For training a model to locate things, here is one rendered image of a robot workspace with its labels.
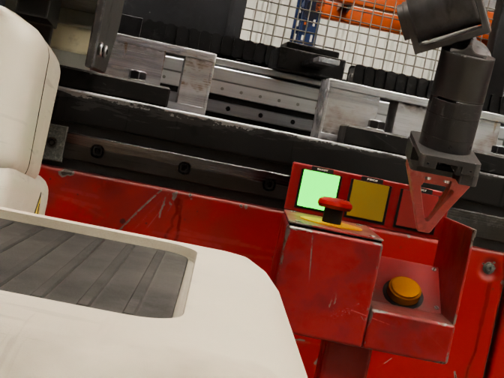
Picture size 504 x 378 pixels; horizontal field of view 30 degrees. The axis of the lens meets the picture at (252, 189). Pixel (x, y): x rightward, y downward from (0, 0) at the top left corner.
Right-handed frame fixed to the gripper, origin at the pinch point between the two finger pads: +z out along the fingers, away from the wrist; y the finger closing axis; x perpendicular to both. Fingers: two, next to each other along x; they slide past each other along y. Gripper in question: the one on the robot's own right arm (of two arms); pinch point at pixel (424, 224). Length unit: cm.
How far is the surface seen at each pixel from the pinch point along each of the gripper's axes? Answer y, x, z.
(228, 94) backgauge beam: 65, 27, 4
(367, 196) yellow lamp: 10.6, 5.6, 1.2
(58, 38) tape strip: 36, 52, -6
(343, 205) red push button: 0.6, 9.2, -0.2
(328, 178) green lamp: 10.8, 10.7, 0.0
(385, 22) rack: 251, -17, 7
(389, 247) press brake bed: 27.0, -1.3, 13.1
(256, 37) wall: 457, 33, 52
